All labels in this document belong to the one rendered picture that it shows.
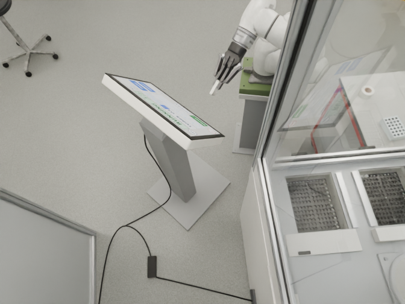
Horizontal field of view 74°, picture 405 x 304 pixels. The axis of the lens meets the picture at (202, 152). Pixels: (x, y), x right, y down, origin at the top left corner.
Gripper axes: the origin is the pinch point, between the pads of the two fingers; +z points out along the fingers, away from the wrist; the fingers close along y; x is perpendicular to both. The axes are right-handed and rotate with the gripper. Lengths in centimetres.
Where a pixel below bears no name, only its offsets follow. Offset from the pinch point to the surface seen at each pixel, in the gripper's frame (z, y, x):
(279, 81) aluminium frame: -16, 37, -40
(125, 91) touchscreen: 18.7, -21.8, -26.5
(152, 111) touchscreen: 18.0, -5.3, -25.5
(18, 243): 101, -23, -47
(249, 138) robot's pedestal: 31, -3, 95
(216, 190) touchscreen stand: 76, 3, 77
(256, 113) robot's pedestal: 8, -1, 68
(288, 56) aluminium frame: -21, 37, -46
